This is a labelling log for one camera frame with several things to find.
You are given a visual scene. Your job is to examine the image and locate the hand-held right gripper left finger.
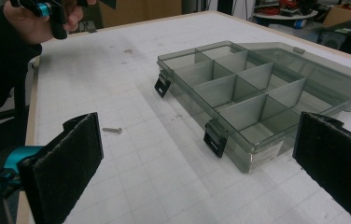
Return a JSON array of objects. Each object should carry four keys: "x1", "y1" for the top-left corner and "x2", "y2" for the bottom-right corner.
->
[{"x1": 18, "y1": 112, "x2": 105, "y2": 224}]

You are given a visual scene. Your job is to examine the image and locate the black case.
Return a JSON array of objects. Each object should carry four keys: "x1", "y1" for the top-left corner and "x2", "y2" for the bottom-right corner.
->
[{"x1": 316, "y1": 20, "x2": 351, "y2": 58}]

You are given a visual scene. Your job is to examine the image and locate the clear grey compartment organizer box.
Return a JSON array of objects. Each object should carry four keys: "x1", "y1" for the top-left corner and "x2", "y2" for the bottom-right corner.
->
[{"x1": 153, "y1": 40, "x2": 351, "y2": 175}]

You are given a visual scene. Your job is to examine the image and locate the cardboard box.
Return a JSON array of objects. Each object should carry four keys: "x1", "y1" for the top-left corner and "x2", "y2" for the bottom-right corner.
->
[{"x1": 322, "y1": 3, "x2": 351, "y2": 28}]

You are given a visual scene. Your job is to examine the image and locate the round white table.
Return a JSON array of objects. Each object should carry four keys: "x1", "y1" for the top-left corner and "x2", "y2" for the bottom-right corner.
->
[{"x1": 253, "y1": 8, "x2": 319, "y2": 30}]

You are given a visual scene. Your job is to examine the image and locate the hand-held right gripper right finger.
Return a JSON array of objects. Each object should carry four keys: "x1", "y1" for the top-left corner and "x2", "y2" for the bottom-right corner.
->
[{"x1": 291, "y1": 111, "x2": 351, "y2": 224}]

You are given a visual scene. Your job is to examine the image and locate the metal screw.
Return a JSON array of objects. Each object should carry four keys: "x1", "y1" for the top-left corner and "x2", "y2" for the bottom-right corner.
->
[{"x1": 102, "y1": 126, "x2": 123, "y2": 135}]

